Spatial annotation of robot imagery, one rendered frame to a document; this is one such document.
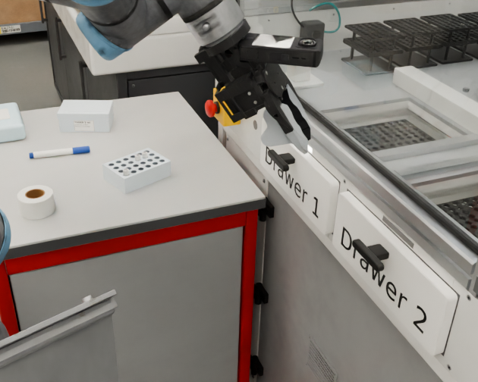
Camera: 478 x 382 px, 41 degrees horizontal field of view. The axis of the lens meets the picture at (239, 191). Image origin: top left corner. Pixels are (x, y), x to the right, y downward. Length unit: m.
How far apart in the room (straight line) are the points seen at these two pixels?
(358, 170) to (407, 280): 0.20
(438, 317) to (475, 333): 0.06
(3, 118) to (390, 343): 1.06
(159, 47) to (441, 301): 1.25
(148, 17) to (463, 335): 0.59
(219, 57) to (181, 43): 1.01
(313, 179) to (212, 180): 0.34
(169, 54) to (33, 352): 1.37
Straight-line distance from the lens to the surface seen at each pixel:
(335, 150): 1.10
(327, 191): 1.11
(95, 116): 1.63
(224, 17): 0.88
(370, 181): 1.02
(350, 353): 1.26
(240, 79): 0.91
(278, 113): 0.90
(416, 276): 0.94
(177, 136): 1.62
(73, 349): 0.70
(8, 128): 1.63
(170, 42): 1.92
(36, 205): 1.31
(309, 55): 0.88
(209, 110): 1.47
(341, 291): 1.22
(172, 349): 1.56
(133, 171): 1.39
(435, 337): 0.95
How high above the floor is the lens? 1.48
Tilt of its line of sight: 31 degrees down
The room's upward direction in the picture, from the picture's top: 2 degrees clockwise
